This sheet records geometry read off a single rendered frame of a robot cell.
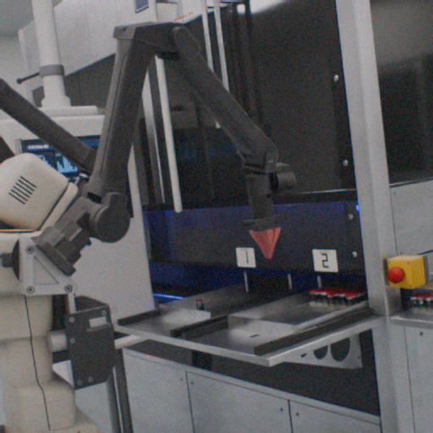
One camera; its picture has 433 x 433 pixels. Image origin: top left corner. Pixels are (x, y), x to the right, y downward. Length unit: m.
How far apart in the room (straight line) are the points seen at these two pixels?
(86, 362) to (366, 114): 0.89
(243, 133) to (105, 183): 0.37
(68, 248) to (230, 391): 1.20
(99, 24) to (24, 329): 1.58
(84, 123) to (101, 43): 0.49
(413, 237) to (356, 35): 0.54
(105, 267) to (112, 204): 1.10
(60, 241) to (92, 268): 1.08
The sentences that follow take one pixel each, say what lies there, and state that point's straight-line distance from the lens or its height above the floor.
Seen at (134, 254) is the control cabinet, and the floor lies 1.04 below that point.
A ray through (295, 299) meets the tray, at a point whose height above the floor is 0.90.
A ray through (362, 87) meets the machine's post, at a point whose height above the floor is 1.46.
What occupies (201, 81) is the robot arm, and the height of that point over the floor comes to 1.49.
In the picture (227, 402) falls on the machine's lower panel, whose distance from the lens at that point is 2.37.
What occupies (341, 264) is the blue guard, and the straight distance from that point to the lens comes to 1.82.
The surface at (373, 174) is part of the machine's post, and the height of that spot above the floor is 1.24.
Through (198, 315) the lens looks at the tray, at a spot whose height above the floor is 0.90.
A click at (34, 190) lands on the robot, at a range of 1.41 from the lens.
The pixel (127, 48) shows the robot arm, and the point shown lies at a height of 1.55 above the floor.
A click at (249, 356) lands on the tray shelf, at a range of 1.53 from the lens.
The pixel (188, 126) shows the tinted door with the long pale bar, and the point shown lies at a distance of 2.28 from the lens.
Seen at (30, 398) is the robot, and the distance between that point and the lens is 1.45.
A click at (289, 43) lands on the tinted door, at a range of 1.90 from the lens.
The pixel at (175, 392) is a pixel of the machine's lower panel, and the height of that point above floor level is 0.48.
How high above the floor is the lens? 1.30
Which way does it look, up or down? 4 degrees down
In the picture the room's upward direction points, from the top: 7 degrees counter-clockwise
